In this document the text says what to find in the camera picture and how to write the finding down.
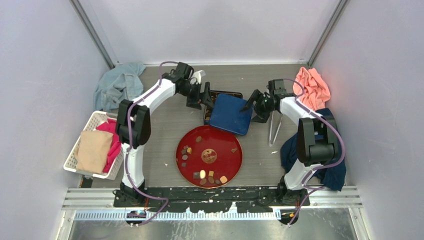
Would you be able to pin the white perforated basket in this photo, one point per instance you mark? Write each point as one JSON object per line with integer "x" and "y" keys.
{"x": 96, "y": 119}

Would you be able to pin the blue box lid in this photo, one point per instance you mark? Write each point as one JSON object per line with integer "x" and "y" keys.
{"x": 228, "y": 115}

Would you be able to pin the pink cloth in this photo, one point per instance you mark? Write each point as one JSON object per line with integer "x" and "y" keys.
{"x": 313, "y": 92}

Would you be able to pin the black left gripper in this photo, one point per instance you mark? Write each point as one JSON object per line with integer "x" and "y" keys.
{"x": 194, "y": 102}

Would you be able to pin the metal tongs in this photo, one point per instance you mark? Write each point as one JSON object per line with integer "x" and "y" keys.
{"x": 275, "y": 124}

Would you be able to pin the blue chocolate box with dividers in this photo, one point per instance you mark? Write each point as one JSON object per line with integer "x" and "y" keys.
{"x": 214, "y": 94}

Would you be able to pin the red round tray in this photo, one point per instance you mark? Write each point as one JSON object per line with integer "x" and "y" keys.
{"x": 219, "y": 153}

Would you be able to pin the caramel cube chocolate bottom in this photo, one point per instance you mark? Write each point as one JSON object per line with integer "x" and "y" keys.
{"x": 223, "y": 179}

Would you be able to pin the light blue cloth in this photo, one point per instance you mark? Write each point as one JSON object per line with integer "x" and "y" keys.
{"x": 117, "y": 84}

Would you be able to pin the tan cloth in basket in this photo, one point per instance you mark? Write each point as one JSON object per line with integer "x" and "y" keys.
{"x": 93, "y": 151}

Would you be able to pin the white oval chocolate bottom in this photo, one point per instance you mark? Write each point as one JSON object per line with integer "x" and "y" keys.
{"x": 202, "y": 174}

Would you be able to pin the magenta cloth in basket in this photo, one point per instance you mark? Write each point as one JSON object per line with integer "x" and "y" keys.
{"x": 115, "y": 146}

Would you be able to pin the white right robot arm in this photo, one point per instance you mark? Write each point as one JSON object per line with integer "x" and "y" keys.
{"x": 319, "y": 144}

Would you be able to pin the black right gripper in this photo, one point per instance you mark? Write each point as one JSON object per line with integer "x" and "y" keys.
{"x": 261, "y": 117}

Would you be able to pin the dark navy cloth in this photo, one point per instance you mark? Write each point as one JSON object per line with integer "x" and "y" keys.
{"x": 332, "y": 177}

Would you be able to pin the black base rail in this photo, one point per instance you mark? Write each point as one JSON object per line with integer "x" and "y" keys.
{"x": 246, "y": 199}

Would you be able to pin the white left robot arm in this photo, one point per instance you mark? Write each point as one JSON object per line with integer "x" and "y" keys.
{"x": 133, "y": 123}

